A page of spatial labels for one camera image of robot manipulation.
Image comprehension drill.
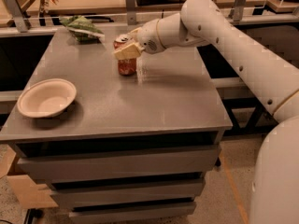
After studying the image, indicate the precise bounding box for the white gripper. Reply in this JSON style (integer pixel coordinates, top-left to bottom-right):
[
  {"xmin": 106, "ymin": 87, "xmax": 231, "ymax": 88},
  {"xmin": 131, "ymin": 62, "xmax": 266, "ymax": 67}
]
[{"xmin": 113, "ymin": 19, "xmax": 163, "ymax": 60}]

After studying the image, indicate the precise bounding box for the red coke can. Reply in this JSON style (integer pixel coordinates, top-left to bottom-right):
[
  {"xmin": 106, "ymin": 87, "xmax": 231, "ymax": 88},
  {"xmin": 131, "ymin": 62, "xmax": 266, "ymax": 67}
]
[{"xmin": 113, "ymin": 35, "xmax": 136, "ymax": 76}]

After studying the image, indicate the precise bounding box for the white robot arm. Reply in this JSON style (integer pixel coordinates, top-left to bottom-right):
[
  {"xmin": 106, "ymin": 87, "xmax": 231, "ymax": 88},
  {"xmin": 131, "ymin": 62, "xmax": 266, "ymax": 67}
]
[{"xmin": 114, "ymin": 0, "xmax": 299, "ymax": 224}]

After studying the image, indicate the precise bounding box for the green chip bag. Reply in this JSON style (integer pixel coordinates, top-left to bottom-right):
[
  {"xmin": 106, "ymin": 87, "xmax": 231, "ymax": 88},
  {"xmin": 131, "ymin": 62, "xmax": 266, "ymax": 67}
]
[{"xmin": 59, "ymin": 15, "xmax": 105, "ymax": 43}]

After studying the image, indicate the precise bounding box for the white paper bowl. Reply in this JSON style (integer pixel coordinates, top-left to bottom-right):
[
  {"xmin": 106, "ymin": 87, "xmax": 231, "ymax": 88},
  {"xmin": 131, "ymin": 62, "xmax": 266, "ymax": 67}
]
[{"xmin": 17, "ymin": 78, "xmax": 77, "ymax": 119}]

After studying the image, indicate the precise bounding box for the cardboard box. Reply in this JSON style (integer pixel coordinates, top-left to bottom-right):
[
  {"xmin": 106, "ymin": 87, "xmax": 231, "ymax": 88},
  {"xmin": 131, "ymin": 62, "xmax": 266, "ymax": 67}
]
[{"xmin": 0, "ymin": 147, "xmax": 58, "ymax": 209}]

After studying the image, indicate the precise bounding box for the grey metal bracket middle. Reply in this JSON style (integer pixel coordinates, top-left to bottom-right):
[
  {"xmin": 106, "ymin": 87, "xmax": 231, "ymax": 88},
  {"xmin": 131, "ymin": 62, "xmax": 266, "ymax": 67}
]
[{"xmin": 125, "ymin": 0, "xmax": 137, "ymax": 25}]

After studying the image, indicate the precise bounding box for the grey metal bracket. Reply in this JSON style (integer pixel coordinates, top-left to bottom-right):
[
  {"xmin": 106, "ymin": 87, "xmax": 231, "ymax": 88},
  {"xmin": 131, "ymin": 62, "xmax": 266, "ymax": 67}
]
[
  {"xmin": 125, "ymin": 0, "xmax": 137, "ymax": 25},
  {"xmin": 229, "ymin": 0, "xmax": 246, "ymax": 21},
  {"xmin": 4, "ymin": 0, "xmax": 30, "ymax": 33}
]

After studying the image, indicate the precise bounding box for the grey metal bracket right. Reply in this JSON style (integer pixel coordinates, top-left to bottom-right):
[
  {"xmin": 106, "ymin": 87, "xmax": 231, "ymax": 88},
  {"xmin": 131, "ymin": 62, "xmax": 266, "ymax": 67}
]
[{"xmin": 229, "ymin": 0, "xmax": 246, "ymax": 21}]

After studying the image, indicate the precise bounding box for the grey metal bracket left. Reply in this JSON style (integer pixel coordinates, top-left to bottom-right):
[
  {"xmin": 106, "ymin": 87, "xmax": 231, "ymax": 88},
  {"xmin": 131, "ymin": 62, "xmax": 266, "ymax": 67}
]
[{"xmin": 4, "ymin": 0, "xmax": 30, "ymax": 33}]

